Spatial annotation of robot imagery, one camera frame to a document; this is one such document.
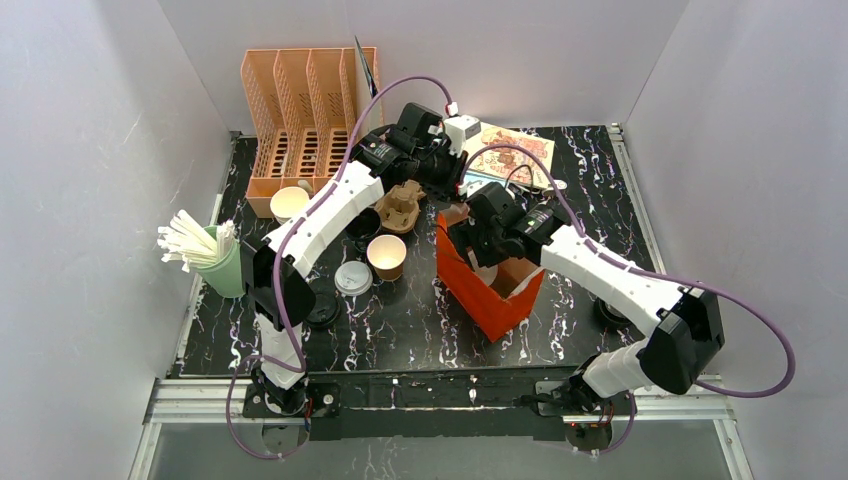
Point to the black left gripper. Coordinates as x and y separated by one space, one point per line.
448 171

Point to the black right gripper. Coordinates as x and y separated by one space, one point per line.
468 237

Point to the brown pulp cup carrier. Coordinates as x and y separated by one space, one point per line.
399 208

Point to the orange paper bag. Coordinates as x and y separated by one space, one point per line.
497 308

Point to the kraft paper cup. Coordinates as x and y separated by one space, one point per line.
387 254
488 274

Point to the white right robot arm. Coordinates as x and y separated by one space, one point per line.
681 325

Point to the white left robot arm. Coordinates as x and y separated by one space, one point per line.
275 267

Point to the grey folder in organizer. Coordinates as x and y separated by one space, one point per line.
369 77

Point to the black paper cup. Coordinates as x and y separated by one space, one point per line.
365 227

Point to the orange plastic file organizer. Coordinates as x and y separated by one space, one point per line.
304 103

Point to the black cup lid right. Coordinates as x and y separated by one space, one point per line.
608 317

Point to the black cup lid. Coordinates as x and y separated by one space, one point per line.
608 317
325 312

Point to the white cup lid underneath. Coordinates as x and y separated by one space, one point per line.
353 278

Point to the black cup lid left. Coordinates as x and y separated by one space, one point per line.
325 312

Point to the green straw holder cup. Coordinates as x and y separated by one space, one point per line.
225 274

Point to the white wrapped straws bundle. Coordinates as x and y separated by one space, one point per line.
184 240

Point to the aluminium rail frame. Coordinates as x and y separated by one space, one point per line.
212 401

